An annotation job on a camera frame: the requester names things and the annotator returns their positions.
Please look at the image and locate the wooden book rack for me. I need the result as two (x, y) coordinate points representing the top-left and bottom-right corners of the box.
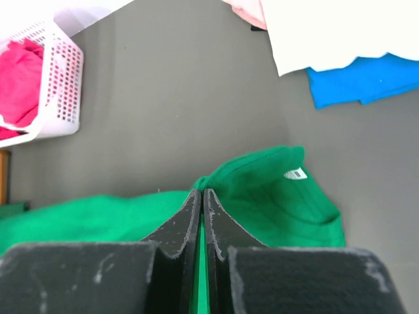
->
(0, 150), (11, 205)

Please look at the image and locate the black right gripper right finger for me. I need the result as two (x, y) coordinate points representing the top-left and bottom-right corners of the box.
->
(203, 189), (405, 313)

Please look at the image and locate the folded blue t shirt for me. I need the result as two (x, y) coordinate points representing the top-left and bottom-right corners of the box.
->
(306, 54), (418, 109)

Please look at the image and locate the folded pink t shirt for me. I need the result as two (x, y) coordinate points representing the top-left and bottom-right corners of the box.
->
(223, 0), (267, 31)

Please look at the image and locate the green folding board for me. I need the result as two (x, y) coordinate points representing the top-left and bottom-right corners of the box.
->
(0, 202), (29, 220)

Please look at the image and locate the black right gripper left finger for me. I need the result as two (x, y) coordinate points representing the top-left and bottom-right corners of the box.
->
(1, 189), (201, 313)

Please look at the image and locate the green t shirt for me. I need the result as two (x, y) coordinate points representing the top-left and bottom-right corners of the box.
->
(1, 147), (346, 313)

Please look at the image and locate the crimson red t shirt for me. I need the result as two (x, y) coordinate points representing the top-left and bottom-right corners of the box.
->
(1, 39), (44, 128)

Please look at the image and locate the folded white t shirt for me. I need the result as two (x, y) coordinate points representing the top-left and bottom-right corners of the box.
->
(261, 0), (418, 76)

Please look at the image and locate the white plastic laundry basket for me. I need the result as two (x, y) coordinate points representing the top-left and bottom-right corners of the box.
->
(1, 19), (84, 148)

